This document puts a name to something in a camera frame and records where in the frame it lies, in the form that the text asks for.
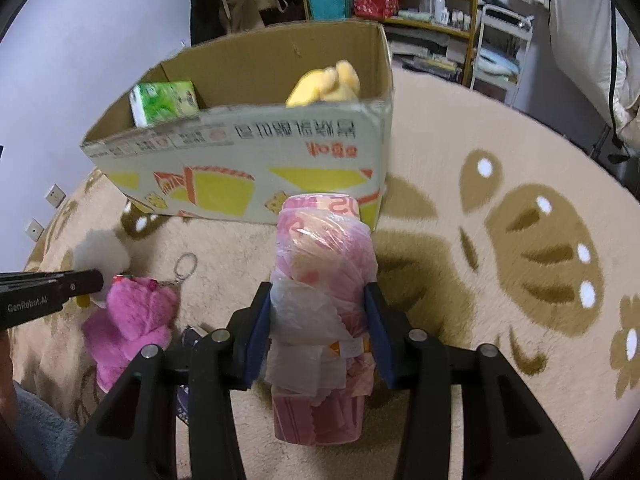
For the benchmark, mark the pink plush bear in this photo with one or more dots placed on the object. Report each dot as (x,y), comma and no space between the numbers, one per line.
(138,312)

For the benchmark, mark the wooden shelf unit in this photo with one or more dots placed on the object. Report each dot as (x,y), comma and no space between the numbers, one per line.
(456,18)

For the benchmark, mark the black Face tissue pack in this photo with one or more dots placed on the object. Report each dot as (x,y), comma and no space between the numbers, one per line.
(189,338)

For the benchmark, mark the white fluffy plush toy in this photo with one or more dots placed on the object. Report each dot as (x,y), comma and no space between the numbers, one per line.
(100,250)

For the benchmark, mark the beige patterned carpet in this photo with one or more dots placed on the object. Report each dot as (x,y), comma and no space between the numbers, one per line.
(493,229)

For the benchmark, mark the green tissue pack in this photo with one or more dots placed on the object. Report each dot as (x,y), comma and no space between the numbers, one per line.
(153,102)

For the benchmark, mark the pink tissue roll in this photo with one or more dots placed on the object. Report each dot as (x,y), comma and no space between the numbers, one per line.
(320,365)

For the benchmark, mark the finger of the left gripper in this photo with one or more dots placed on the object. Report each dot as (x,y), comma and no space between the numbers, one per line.
(27,296)

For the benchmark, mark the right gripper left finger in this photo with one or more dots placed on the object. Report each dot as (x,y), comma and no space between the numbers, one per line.
(132,433)

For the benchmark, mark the white wall socket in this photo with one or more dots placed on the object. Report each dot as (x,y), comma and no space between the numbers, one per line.
(34,230)
(55,196)

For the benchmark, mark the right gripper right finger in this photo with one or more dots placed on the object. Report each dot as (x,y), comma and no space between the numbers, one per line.
(507,434)

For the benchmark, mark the yellow plush toy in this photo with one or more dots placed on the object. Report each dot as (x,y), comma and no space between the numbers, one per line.
(338,83)

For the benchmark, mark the white rolling cart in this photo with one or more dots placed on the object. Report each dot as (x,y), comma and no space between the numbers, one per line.
(502,44)

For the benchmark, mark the stack of books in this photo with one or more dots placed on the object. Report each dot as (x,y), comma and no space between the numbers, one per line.
(422,51)

